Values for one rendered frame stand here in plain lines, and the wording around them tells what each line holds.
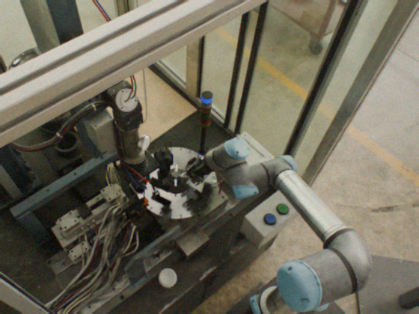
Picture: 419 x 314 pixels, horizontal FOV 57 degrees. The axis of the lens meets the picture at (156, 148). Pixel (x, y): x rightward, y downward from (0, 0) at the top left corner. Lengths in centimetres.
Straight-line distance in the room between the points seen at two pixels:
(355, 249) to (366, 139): 212
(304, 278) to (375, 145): 222
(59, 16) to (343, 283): 100
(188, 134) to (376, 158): 156
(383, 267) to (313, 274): 169
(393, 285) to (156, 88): 175
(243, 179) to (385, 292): 155
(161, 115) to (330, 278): 126
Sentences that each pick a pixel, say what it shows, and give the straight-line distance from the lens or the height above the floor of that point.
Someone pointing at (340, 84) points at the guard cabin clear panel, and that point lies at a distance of 134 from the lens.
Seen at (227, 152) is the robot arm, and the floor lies 128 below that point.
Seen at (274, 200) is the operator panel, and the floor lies 90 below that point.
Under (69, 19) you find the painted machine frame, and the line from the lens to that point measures 119.
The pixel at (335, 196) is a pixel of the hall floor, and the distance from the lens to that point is 280.
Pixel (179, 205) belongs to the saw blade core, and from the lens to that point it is 151.
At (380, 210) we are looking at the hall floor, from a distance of 286.
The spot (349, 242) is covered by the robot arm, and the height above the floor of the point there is 137.
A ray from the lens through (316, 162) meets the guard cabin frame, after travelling 159.
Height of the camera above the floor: 231
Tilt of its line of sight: 56 degrees down
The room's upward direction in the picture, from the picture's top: 5 degrees counter-clockwise
